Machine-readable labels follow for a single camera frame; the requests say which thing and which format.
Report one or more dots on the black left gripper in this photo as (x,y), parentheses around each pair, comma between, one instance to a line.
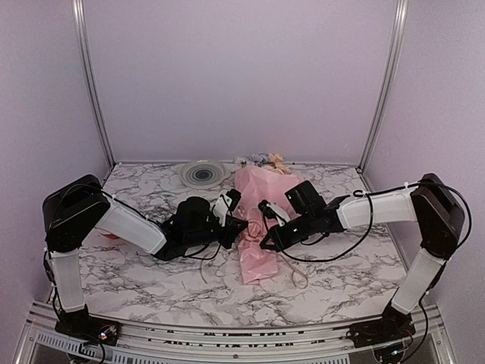
(233,229)

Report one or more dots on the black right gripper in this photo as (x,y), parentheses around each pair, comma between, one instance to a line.
(273,246)

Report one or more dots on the beige raffia ribbon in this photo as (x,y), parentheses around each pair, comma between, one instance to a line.
(256,265)

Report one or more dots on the pink wrapping paper sheet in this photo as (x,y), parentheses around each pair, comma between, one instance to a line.
(257,184)

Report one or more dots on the blue fake flower stem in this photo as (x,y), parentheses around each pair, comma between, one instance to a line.
(257,159)

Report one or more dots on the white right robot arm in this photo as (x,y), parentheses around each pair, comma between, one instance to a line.
(441,213)

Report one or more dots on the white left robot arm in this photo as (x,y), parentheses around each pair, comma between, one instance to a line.
(71,213)

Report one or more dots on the striped grey ceramic plate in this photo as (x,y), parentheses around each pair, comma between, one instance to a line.
(203,174)

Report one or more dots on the white bowl with red outside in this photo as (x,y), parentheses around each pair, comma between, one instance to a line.
(109,236)

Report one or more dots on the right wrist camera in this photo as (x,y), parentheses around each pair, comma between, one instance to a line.
(273,211)

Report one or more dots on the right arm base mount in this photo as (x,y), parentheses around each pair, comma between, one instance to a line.
(392,325)

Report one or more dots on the aluminium front rail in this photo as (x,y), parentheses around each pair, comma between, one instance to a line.
(140,342)

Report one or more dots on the left aluminium frame post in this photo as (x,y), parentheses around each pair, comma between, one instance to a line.
(86,61)

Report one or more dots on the aluminium frame post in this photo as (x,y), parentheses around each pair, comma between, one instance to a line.
(392,62)
(86,61)

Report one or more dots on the right aluminium frame post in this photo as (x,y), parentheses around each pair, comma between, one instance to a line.
(392,62)

